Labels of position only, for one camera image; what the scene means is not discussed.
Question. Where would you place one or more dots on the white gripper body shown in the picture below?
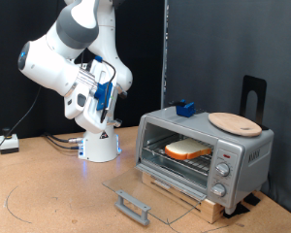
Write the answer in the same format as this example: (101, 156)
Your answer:
(87, 116)

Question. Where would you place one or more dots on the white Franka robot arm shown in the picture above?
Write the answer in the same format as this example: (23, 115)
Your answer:
(51, 64)

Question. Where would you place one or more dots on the black metal bookend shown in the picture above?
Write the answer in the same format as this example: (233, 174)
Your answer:
(253, 84)

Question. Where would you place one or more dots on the wooden slatted crate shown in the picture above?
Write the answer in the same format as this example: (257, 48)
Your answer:
(210, 210)

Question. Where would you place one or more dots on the round wooden cutting board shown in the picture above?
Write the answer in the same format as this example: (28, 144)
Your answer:
(236, 124)

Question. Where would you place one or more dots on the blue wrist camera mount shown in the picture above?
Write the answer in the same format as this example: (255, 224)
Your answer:
(103, 95)

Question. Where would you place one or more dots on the black foam pad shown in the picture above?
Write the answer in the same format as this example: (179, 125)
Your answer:
(236, 210)
(252, 199)

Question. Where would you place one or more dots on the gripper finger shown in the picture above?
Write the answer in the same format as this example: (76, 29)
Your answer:
(115, 122)
(122, 92)

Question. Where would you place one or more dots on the silver toaster oven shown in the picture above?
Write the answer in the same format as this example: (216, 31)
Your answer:
(245, 161)

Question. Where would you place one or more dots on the small blue object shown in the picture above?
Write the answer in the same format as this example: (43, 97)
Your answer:
(185, 110)

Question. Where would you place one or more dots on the emergency stop button box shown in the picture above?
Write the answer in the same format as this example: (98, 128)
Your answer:
(9, 142)

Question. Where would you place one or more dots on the silver oven knob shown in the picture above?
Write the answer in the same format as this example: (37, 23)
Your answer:
(223, 169)
(219, 190)

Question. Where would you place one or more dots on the vertical metal pole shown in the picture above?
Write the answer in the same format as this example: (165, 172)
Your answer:
(165, 48)

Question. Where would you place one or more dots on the white bread slice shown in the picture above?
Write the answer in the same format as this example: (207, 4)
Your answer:
(186, 149)

